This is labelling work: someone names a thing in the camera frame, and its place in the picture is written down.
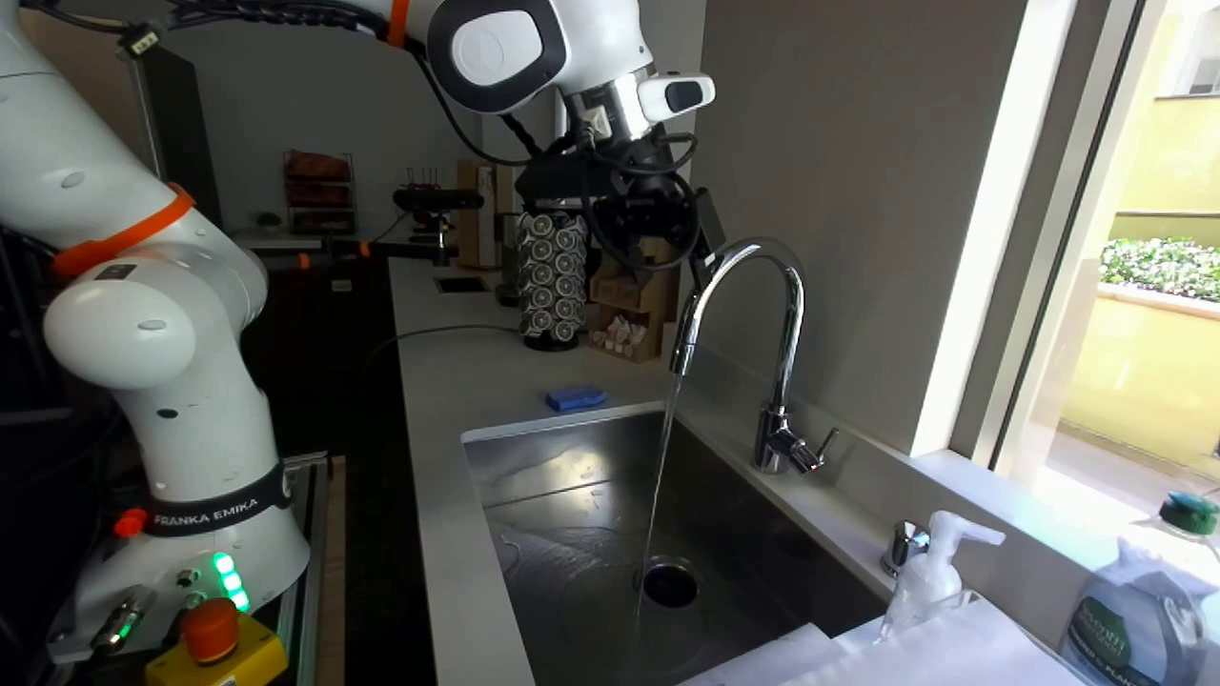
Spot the grey cable on counter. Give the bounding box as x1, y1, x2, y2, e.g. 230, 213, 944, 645
390, 317, 527, 353

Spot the small chrome counter button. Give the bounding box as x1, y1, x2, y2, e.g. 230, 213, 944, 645
879, 513, 933, 580

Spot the patterned pod holder canister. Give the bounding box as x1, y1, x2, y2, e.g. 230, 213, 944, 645
513, 207, 593, 353

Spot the round sink drain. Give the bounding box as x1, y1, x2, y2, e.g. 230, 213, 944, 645
635, 561, 705, 614

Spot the metal mounting rail frame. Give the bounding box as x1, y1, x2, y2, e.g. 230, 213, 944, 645
278, 449, 352, 686

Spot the dish soap bottle green label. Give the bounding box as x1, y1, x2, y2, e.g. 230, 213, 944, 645
1056, 487, 1220, 686

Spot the black camera on stand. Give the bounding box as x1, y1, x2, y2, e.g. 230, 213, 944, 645
390, 177, 489, 222

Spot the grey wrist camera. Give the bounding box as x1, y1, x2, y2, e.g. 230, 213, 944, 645
628, 67, 721, 130

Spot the chrome gooseneck faucet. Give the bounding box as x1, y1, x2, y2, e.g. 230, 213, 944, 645
667, 232, 844, 481

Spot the yellow red emergency stop button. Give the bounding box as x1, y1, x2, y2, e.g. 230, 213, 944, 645
139, 593, 291, 686

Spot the stainless steel sink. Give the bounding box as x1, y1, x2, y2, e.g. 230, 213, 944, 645
456, 398, 904, 686

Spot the brown wooden shelf rack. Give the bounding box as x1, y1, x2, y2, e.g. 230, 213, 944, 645
278, 143, 362, 243

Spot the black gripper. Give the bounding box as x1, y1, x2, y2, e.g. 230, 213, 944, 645
510, 125, 732, 296

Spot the clear soap pump bottle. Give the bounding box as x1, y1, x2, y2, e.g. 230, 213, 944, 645
885, 506, 1012, 630

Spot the blue sponge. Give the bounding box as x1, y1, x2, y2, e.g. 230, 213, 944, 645
540, 382, 613, 420

